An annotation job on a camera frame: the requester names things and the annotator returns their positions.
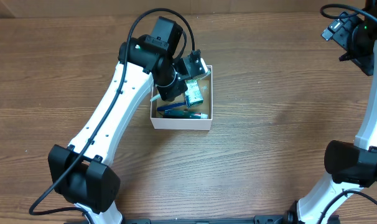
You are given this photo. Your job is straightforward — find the green white soap packet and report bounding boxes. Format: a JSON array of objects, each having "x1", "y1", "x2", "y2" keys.
[{"x1": 184, "y1": 80, "x2": 203, "y2": 108}]

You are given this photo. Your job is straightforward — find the blue disposable razor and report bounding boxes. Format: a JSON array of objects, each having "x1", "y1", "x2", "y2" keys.
[{"x1": 157, "y1": 101, "x2": 186, "y2": 111}]

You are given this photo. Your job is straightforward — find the teal toothpaste tube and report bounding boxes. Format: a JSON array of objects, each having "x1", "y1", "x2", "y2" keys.
[{"x1": 162, "y1": 110, "x2": 208, "y2": 119}]

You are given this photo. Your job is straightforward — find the green white toothbrush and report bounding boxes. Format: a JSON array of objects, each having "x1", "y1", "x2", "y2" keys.
[{"x1": 150, "y1": 94, "x2": 161, "y2": 102}]

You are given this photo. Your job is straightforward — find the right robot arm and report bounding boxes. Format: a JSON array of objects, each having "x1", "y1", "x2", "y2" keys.
[{"x1": 280, "y1": 1, "x2": 377, "y2": 223}]

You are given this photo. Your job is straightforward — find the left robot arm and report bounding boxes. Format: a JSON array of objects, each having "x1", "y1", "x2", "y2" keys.
[{"x1": 48, "y1": 17, "x2": 208, "y2": 223}]

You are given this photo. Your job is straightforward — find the white cardboard box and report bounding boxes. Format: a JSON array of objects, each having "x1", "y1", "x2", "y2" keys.
[{"x1": 150, "y1": 65, "x2": 213, "y2": 131}]

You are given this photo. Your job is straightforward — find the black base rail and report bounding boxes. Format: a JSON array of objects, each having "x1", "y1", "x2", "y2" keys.
[{"x1": 119, "y1": 214, "x2": 342, "y2": 224}]

